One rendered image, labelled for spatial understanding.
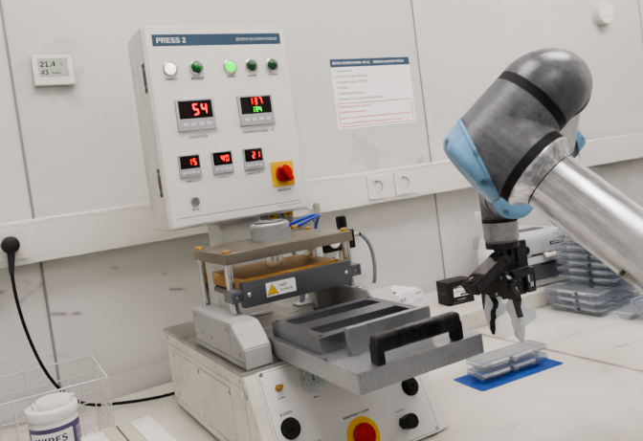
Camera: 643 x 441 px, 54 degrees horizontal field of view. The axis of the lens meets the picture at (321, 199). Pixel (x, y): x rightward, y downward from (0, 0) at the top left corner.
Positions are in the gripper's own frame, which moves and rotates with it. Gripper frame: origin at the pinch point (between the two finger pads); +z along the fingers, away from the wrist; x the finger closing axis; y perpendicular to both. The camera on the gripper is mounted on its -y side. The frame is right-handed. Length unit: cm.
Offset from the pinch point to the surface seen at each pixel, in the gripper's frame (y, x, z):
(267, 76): -37, 25, -62
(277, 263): -46, 10, -23
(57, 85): -78, 57, -68
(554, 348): 17.5, 3.7, 8.1
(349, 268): -34.1, 2.5, -20.4
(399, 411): -35.9, -12.8, 3.2
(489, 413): -17.5, -14.0, 8.4
